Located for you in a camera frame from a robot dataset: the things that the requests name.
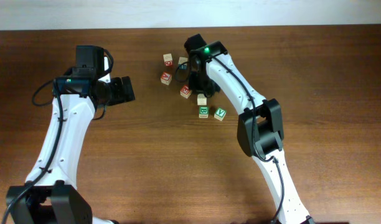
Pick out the plain face number block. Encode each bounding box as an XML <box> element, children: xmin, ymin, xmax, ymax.
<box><xmin>197</xmin><ymin>93</ymin><xmax>207</xmax><ymax>106</ymax></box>

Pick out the green letter B block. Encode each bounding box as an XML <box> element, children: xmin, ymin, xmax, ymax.
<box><xmin>199</xmin><ymin>106</ymin><xmax>209</xmax><ymax>118</ymax></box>

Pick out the green letter V block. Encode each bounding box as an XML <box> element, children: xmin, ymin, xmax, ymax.
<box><xmin>214</xmin><ymin>108</ymin><xmax>227</xmax><ymax>121</ymax></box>

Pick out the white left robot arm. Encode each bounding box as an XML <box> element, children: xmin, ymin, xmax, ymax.
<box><xmin>2</xmin><ymin>45</ymin><xmax>135</xmax><ymax>223</ymax></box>

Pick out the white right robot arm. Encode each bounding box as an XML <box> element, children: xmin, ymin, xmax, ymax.
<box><xmin>184</xmin><ymin>34</ymin><xmax>314</xmax><ymax>223</ymax></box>

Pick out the red letter E block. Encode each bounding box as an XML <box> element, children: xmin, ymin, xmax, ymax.
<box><xmin>179</xmin><ymin>85</ymin><xmax>192</xmax><ymax>99</ymax></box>

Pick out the blue letter wooden block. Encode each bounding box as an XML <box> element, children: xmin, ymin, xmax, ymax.
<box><xmin>178</xmin><ymin>57</ymin><xmax>188</xmax><ymax>70</ymax></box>

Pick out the red letter A block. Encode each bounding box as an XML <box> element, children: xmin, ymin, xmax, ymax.
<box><xmin>161</xmin><ymin>72</ymin><xmax>172</xmax><ymax>85</ymax></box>

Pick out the red letter C block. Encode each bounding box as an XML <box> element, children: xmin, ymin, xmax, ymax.
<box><xmin>163</xmin><ymin>54</ymin><xmax>173</xmax><ymax>67</ymax></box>

